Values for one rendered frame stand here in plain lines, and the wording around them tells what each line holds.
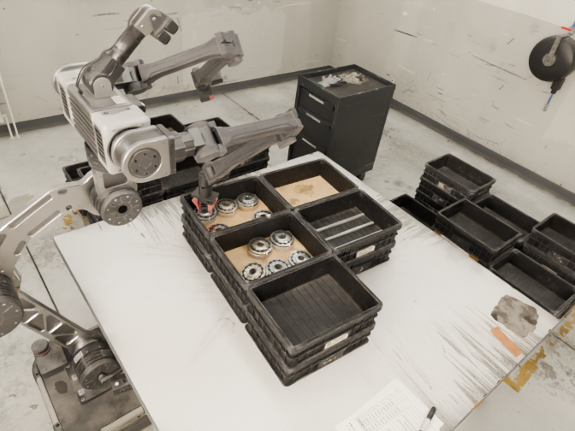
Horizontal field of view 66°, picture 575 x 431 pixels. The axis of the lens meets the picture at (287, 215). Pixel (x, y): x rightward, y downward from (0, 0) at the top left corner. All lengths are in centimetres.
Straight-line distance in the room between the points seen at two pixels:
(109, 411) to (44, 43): 312
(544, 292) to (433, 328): 112
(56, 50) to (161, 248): 269
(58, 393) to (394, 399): 139
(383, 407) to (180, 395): 69
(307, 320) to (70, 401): 110
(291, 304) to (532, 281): 168
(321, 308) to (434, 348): 48
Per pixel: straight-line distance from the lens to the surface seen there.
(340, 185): 226
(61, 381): 228
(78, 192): 164
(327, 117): 330
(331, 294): 175
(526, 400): 289
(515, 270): 297
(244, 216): 203
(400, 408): 169
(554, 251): 300
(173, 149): 124
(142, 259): 202
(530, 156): 478
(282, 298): 170
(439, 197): 325
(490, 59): 482
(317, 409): 162
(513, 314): 218
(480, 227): 299
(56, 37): 438
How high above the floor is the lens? 211
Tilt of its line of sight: 38 degrees down
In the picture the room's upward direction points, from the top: 8 degrees clockwise
